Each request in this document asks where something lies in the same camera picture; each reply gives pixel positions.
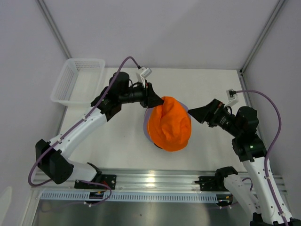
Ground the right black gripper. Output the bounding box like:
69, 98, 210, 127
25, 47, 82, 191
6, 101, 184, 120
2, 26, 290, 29
187, 98, 241, 137

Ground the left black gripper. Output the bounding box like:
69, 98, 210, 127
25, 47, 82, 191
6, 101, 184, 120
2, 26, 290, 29
119, 80, 165, 109

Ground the purple bucket hat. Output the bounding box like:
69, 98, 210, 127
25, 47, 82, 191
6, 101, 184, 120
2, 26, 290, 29
143, 101, 189, 143

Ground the red hat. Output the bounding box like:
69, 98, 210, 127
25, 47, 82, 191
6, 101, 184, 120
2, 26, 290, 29
147, 96, 192, 152

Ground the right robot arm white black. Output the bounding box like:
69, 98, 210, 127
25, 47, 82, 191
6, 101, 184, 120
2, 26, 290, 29
188, 99, 301, 226

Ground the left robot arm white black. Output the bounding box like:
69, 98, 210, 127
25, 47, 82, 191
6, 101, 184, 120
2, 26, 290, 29
35, 72, 164, 189

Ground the white plastic basket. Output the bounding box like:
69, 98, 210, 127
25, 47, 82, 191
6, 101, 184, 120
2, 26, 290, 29
50, 58, 105, 106

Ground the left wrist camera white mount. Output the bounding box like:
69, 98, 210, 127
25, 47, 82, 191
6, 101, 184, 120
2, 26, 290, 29
136, 67, 152, 87

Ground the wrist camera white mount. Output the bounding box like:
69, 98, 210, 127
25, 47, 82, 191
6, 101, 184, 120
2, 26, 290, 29
225, 89, 239, 107
136, 67, 152, 87

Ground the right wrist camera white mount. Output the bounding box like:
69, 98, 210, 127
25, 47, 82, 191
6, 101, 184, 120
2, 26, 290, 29
225, 89, 239, 107

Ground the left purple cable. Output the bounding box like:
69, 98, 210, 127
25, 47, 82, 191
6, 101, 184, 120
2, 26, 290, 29
27, 56, 142, 208

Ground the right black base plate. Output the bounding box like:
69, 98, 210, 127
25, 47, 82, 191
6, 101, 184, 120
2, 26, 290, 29
194, 176, 228, 192

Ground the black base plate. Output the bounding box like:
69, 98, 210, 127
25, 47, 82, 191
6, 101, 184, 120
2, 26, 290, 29
74, 174, 117, 190
194, 176, 228, 192

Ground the aluminium rail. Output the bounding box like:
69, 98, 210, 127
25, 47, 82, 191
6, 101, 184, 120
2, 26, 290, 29
33, 169, 287, 194

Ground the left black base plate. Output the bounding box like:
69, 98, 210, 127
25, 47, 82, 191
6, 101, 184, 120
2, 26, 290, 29
74, 174, 117, 190

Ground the right aluminium corner post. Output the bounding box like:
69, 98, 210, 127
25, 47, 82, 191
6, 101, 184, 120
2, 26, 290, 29
239, 0, 288, 75

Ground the aluminium corner post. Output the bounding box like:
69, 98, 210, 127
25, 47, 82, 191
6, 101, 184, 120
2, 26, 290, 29
239, 0, 288, 75
35, 0, 72, 59

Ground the white slotted cable duct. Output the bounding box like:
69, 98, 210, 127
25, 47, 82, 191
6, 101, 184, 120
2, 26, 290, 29
40, 191, 218, 203

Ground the left aluminium corner post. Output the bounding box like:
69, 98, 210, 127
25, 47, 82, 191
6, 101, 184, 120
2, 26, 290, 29
35, 0, 72, 59

